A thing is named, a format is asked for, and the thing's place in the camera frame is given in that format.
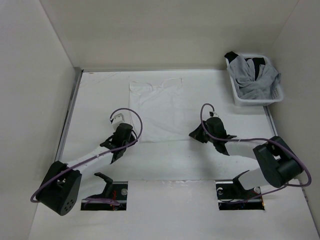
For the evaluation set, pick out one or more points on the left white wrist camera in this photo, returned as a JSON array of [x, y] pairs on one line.
[[116, 120]]

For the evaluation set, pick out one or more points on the white plastic laundry basket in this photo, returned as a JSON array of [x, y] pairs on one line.
[[277, 95]]

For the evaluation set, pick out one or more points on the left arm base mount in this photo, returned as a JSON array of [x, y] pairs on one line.
[[113, 197]]

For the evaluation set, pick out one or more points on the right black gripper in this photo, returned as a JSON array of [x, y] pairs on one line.
[[196, 133]]

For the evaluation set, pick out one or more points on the white tank top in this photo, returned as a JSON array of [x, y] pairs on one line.
[[162, 109]]

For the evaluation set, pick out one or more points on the grey tank top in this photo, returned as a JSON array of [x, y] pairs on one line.
[[261, 89]]

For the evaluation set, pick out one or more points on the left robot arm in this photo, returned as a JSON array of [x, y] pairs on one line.
[[60, 187]]

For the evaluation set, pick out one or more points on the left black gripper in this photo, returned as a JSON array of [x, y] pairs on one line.
[[132, 139]]

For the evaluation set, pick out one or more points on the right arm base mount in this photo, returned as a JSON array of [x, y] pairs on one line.
[[232, 197]]

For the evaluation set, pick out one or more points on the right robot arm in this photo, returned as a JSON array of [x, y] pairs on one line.
[[276, 165]]

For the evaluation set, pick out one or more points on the black tank top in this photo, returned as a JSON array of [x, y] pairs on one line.
[[248, 65]]

